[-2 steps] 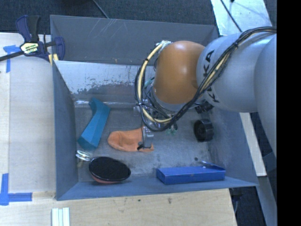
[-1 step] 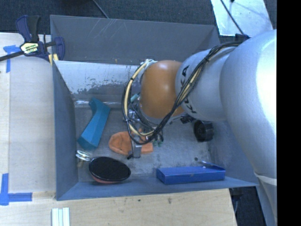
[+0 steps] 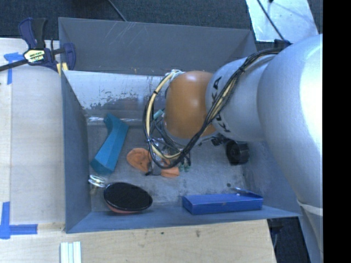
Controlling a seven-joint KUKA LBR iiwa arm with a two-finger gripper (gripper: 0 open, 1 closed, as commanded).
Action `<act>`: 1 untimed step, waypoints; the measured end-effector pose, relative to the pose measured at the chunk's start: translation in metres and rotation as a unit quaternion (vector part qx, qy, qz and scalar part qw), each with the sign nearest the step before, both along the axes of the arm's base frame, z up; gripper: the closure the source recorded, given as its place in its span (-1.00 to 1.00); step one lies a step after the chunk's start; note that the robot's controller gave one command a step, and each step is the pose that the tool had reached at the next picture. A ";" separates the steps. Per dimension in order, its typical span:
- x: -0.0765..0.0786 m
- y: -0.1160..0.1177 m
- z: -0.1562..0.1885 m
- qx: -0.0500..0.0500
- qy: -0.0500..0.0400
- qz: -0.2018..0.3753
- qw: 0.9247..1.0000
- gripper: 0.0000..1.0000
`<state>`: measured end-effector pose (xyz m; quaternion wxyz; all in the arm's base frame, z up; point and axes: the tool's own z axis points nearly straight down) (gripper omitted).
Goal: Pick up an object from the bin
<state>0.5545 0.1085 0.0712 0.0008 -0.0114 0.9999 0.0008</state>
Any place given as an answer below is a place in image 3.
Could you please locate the orange rubber ear toy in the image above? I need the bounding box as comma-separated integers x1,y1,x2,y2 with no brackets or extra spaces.
126,147,180,178

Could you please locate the black and red round disc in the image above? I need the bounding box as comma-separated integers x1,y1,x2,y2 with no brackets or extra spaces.
103,182,154,215

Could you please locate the grey metal bin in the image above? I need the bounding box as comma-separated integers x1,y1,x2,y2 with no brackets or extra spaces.
58,16,303,234

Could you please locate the teal angled block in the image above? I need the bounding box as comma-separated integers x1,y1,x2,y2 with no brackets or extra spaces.
89,113,130,175

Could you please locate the blue flat box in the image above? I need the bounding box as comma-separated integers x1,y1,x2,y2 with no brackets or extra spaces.
182,187,264,216

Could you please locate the pale wood board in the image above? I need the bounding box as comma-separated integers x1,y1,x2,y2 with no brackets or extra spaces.
9,38,66,226

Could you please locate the black cylinder on white bracket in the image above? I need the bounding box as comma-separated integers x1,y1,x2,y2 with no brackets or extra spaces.
211,135,251,165

